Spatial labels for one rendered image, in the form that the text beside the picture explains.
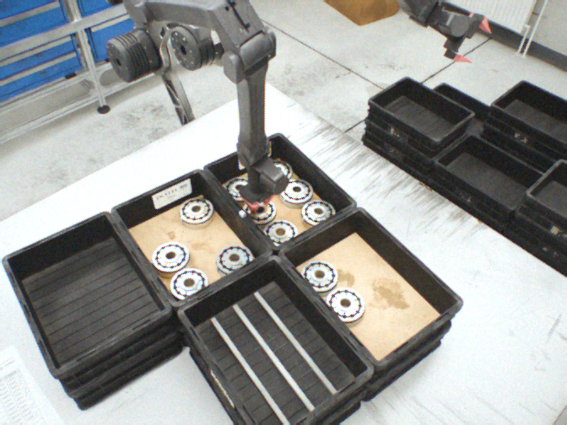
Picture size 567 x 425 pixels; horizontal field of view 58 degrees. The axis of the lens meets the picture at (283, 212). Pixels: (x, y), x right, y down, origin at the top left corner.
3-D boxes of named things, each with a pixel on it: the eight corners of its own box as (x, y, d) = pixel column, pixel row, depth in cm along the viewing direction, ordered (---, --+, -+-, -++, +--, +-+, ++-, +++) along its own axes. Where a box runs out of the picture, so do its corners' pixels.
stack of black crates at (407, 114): (354, 169, 269) (366, 99, 236) (390, 144, 283) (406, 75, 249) (415, 212, 251) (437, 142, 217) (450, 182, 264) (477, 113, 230)
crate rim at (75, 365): (2, 263, 135) (-2, 257, 133) (110, 214, 146) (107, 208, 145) (55, 383, 114) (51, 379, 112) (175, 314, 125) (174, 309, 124)
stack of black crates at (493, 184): (416, 212, 251) (432, 161, 225) (451, 182, 264) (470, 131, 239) (487, 260, 232) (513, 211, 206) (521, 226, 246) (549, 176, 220)
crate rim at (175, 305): (110, 214, 146) (108, 208, 145) (201, 172, 158) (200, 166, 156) (175, 314, 125) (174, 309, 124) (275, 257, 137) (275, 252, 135)
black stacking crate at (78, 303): (17, 283, 142) (1, 259, 133) (117, 235, 153) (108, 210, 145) (68, 398, 121) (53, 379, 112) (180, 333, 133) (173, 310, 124)
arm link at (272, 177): (261, 131, 135) (236, 150, 132) (290, 153, 130) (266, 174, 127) (267, 160, 145) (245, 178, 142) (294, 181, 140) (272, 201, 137)
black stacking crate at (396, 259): (276, 277, 144) (276, 254, 136) (354, 231, 156) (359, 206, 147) (369, 390, 124) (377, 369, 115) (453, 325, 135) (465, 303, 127)
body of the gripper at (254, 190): (278, 189, 149) (278, 170, 143) (252, 206, 144) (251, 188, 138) (264, 176, 152) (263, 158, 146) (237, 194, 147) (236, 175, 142)
